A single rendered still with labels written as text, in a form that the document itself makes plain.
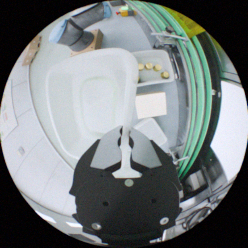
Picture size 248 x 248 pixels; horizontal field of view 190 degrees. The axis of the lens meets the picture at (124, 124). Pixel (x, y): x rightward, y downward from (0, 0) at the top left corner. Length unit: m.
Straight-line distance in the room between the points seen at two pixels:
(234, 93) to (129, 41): 0.60
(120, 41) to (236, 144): 0.80
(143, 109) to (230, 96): 0.50
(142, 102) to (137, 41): 0.38
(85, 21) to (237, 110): 0.67
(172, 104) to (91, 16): 0.62
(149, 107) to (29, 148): 3.35
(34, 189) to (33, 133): 2.01
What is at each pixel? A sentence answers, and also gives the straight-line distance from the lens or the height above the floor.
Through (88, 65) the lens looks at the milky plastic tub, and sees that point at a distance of 0.15.
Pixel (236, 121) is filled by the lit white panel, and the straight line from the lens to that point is 0.48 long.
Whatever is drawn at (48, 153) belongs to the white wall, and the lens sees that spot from 3.50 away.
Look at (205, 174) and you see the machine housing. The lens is 0.80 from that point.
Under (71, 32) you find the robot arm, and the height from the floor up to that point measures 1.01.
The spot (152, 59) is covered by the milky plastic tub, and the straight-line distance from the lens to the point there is 0.48.
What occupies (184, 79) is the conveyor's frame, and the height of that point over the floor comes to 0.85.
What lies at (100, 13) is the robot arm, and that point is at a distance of 0.38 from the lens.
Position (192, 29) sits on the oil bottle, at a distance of 0.43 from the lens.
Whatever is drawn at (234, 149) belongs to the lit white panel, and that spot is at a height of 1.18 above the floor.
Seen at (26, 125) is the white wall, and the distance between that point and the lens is 3.35.
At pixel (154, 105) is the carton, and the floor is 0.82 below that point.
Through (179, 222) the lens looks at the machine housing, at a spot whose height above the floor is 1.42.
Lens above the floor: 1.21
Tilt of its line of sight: 61 degrees down
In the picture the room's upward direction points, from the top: 168 degrees counter-clockwise
